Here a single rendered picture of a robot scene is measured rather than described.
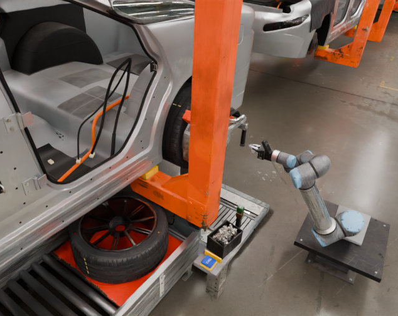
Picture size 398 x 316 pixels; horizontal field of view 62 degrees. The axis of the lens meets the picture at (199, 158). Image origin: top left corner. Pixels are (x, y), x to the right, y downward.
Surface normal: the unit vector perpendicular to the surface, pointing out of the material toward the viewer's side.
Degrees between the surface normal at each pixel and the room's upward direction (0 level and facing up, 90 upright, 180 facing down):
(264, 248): 0
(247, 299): 0
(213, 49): 90
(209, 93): 90
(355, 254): 0
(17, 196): 91
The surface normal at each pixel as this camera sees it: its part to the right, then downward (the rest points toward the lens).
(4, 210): 0.82, 0.37
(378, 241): 0.05, -0.82
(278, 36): -0.18, 0.54
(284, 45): -0.02, 0.73
